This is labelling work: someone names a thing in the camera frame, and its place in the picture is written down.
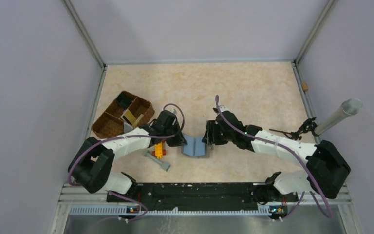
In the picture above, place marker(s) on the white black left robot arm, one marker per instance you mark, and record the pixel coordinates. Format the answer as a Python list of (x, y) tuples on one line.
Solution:
[(92, 166)]

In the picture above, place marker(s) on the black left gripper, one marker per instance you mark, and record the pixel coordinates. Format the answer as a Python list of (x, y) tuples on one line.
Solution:
[(179, 140)]

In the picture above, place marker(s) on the small wooden block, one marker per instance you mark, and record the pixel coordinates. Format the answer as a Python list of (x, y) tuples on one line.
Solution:
[(304, 86)]

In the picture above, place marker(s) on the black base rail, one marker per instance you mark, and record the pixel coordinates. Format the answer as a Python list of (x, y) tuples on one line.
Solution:
[(206, 196)]

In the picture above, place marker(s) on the silver metal tube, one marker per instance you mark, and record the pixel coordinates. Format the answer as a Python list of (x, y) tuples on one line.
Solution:
[(348, 108)]

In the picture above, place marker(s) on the black shiny credit card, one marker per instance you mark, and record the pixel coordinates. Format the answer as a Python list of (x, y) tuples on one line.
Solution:
[(123, 100)]

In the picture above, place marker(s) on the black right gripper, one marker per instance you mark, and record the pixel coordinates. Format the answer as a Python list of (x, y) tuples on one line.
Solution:
[(210, 136)]

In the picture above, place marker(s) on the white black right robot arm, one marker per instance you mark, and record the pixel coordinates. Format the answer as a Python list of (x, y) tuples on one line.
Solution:
[(324, 170)]

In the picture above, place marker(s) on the brown woven divided basket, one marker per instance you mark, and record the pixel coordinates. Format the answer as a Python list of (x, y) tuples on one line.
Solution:
[(109, 124)]

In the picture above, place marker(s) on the grey plastic toy bolt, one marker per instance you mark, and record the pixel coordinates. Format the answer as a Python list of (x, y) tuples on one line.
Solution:
[(163, 164)]

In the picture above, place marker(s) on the grey card holder wallet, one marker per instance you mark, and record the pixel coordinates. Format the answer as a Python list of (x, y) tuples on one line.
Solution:
[(196, 147)]

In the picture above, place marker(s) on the black clamp bracket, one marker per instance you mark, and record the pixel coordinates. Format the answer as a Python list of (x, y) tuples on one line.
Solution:
[(308, 126)]

